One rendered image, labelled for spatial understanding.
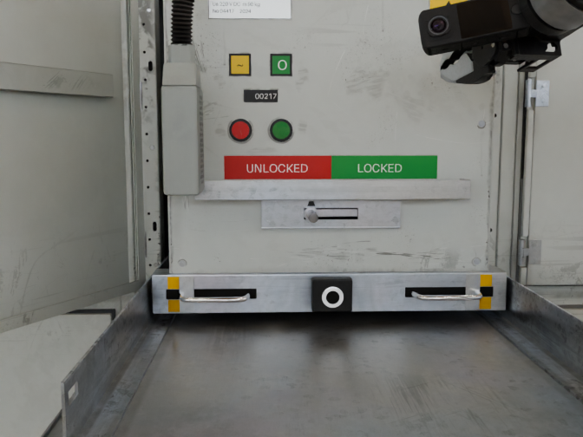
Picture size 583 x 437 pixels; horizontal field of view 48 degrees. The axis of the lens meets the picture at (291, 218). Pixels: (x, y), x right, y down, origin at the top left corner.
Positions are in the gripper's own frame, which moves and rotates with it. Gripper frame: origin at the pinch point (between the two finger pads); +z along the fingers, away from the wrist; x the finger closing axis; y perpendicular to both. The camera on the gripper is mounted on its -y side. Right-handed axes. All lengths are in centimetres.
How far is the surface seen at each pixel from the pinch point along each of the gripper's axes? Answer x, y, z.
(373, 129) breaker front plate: -3.6, -3.9, 14.6
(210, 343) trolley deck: -32.7, -29.8, 19.2
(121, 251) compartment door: -15, -40, 54
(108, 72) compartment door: 16, -41, 44
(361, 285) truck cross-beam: -26.4, -6.1, 20.3
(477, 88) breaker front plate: 1.0, 11.1, 9.1
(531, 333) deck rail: -35.4, 13.7, 8.1
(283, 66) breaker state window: 6.2, -16.8, 15.2
